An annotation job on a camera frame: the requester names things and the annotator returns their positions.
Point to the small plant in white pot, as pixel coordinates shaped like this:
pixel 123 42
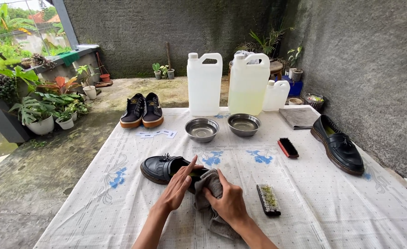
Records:
pixel 157 71

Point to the group of leafy potted plants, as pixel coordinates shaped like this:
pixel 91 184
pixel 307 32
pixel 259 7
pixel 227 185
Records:
pixel 41 110

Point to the steel bowl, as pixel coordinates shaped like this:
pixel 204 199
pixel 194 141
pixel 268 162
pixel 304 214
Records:
pixel 243 124
pixel 201 129

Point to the black tassel loafer shoe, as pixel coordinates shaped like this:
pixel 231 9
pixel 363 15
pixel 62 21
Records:
pixel 340 147
pixel 162 169

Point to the black sneaker with brown sole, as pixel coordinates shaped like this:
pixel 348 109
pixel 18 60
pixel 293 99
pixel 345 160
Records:
pixel 133 112
pixel 153 111

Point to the person's left hand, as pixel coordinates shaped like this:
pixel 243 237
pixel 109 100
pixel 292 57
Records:
pixel 175 190

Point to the woven basket with contents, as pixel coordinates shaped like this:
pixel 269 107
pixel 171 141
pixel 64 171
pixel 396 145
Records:
pixel 314 102

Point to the small white bowl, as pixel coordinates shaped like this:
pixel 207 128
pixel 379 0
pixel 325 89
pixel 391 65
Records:
pixel 295 101

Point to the grey folded cloth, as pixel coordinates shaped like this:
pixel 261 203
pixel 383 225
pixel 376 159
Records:
pixel 298 117

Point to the grey rumpled cleaning cloth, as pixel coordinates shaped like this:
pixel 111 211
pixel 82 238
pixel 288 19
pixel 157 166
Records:
pixel 212 181

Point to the red brush with black bristles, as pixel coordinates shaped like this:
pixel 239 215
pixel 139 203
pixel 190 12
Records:
pixel 288 148

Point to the grey concrete ledge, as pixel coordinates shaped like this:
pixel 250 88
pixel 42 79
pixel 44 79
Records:
pixel 72 69

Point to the blue plastic box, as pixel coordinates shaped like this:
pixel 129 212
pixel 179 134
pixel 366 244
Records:
pixel 296 88

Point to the small white jerrycan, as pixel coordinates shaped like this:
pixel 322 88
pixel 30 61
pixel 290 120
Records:
pixel 276 96

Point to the small plant in white pots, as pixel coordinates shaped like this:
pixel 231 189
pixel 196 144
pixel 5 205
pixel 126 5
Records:
pixel 295 71

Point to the large white opaque jerrycan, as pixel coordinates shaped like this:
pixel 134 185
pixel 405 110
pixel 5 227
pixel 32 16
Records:
pixel 204 90

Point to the wooden stick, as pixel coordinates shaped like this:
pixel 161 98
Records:
pixel 168 55

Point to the white tablecloth with blue flowers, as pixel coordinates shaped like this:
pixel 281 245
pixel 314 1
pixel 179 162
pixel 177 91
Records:
pixel 310 204

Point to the person's right hand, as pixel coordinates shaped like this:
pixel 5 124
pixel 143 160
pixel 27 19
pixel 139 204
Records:
pixel 232 205

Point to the orange plant pot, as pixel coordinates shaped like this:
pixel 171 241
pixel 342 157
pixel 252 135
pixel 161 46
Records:
pixel 105 77

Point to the large jerrycan with yellow liquid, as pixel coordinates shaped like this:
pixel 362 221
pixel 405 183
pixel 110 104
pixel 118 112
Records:
pixel 247 91

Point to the potted palm plant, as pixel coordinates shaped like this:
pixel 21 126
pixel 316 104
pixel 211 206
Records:
pixel 267 43

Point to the white cloth on stool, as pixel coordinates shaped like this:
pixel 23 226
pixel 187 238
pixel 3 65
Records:
pixel 246 53

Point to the tall plant in white pot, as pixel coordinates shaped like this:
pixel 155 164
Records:
pixel 89 90

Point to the white paper tags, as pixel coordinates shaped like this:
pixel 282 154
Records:
pixel 156 134

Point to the green cloth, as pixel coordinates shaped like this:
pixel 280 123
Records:
pixel 68 57

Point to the grey metal post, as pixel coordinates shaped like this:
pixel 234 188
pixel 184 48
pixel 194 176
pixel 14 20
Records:
pixel 67 22

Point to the small plant in grey pot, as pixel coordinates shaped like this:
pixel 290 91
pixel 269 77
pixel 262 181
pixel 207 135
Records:
pixel 170 72

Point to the brush with pale bristles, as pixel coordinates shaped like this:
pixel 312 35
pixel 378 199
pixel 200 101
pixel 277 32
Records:
pixel 269 200

